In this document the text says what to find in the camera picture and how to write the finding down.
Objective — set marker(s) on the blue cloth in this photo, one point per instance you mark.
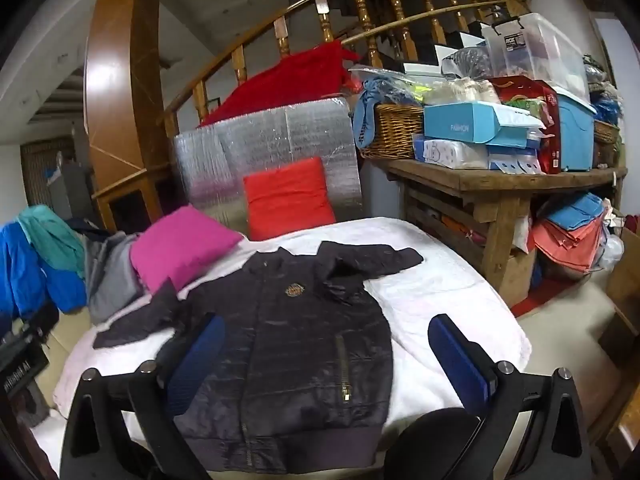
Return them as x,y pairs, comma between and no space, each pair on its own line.
365,115

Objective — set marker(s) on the white blanket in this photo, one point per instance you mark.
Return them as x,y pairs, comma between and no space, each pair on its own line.
440,285

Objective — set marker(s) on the blue jacket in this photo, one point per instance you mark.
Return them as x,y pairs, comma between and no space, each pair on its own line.
25,270

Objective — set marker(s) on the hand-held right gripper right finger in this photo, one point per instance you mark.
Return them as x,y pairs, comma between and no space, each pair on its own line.
460,360

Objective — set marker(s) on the grey garment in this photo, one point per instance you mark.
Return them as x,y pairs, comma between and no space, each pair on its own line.
110,280

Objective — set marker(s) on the wooden table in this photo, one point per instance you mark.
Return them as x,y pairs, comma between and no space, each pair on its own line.
495,180

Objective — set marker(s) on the light blue cardboard box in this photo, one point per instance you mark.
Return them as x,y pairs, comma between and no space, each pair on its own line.
460,122

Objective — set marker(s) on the teal jacket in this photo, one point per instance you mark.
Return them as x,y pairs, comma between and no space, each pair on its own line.
50,240

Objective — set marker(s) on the stack of coral folded cloths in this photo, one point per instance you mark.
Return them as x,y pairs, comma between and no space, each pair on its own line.
565,247

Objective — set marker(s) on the cream cloth bundle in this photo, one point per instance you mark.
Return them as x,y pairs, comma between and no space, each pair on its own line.
465,91

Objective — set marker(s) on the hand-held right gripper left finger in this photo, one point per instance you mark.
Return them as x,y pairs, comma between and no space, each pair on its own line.
197,360

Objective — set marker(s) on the clear bag with dark contents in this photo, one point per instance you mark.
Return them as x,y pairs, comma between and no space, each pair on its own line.
470,62

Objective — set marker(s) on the pink pillow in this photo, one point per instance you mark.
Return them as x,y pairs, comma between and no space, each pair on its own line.
180,247

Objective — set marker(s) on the small wicker basket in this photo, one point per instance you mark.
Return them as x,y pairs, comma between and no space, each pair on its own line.
606,132

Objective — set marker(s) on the brown cardboard box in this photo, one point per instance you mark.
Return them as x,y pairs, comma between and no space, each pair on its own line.
625,280

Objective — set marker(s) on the red pillow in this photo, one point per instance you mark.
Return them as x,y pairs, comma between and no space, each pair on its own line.
287,195

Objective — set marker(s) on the blue white patterned packets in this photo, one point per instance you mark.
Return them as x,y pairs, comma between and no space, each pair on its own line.
515,160

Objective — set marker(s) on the white patterned tissue pack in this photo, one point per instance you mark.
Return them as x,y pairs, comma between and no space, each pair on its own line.
450,154

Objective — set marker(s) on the white plastic bag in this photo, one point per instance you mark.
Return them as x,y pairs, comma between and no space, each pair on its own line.
611,252

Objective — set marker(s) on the blue plastic storage bin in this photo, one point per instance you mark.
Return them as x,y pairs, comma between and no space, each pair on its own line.
575,135

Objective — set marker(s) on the clear plastic storage box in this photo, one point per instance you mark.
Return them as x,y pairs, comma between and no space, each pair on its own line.
545,55

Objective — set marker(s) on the stack of blue folded cloths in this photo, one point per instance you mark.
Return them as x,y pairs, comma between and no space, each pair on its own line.
575,210

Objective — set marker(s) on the grey refrigerator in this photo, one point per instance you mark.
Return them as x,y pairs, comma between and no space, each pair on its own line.
70,190

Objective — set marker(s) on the red gift box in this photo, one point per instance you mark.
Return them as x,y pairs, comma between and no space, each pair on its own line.
547,130

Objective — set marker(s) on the silver insulation mat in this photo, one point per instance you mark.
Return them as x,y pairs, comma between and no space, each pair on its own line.
300,130

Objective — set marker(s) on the black padded jacket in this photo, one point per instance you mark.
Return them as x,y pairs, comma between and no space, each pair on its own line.
300,335

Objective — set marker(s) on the red cloth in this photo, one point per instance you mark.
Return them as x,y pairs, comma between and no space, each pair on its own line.
290,80

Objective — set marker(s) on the wooden column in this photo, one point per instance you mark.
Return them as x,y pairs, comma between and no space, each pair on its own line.
120,85

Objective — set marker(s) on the wooden stair railing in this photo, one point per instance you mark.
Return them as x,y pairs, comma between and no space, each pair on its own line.
283,35

